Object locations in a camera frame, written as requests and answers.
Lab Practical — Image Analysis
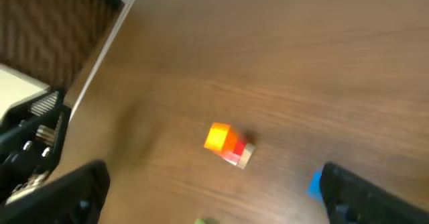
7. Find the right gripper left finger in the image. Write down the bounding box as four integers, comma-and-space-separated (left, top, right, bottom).
0, 160, 111, 224

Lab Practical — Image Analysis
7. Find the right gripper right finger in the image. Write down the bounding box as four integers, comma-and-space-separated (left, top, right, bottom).
319, 162, 429, 224

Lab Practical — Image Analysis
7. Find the blue cube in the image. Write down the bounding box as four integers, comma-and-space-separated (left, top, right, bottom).
307, 168, 325, 205

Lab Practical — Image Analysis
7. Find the green cube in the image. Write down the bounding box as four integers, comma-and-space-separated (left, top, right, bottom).
193, 217, 221, 224

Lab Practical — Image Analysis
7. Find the orange cube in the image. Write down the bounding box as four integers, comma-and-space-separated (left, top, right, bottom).
203, 122, 248, 158

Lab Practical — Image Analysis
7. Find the red cube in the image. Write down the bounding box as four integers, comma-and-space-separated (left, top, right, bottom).
219, 137, 249, 166

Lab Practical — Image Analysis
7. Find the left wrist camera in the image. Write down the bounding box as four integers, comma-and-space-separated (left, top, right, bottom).
0, 64, 51, 123

